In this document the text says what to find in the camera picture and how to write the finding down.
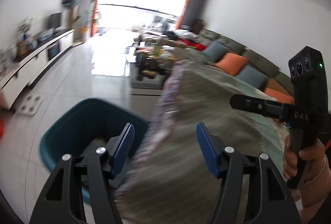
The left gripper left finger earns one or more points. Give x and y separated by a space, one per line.
61 199

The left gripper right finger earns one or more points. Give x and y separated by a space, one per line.
269 199

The teal trash bin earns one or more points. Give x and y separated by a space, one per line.
88 120

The pink sleeved right forearm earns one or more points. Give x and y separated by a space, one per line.
314 196

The person's right hand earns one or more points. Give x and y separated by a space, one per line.
315 155

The orange cushion near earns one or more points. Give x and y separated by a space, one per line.
279 97

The orange cushion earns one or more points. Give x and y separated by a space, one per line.
232 63
279 97

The blue cushion near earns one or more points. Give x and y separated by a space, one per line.
253 77

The blue cushion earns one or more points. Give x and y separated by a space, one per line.
253 77
215 51

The orange cushion far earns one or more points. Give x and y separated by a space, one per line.
232 63

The red plastic bag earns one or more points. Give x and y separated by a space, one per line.
1 129

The white bathroom scale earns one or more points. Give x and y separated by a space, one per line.
30 104

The patterned tablecloth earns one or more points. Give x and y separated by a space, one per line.
169 181

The blue cushion far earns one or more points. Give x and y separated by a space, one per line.
215 51

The white TV cabinet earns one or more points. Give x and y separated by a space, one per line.
28 68

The orange curtain right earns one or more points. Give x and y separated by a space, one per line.
187 14

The cluttered coffee table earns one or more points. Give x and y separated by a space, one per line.
154 58

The small black monitor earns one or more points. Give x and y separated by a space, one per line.
55 21

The white standing air conditioner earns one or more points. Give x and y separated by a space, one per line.
83 24

